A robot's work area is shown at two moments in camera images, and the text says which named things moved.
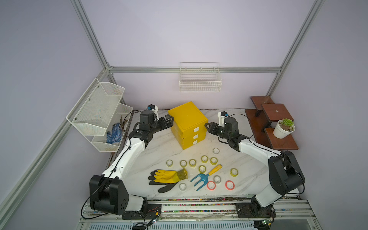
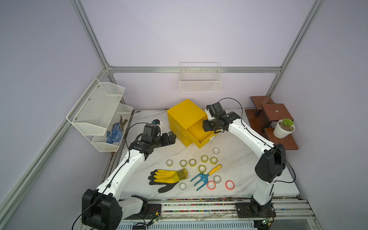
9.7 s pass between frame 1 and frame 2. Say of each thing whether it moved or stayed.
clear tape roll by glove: stayed
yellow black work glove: stayed
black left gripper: moved
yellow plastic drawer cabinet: moved
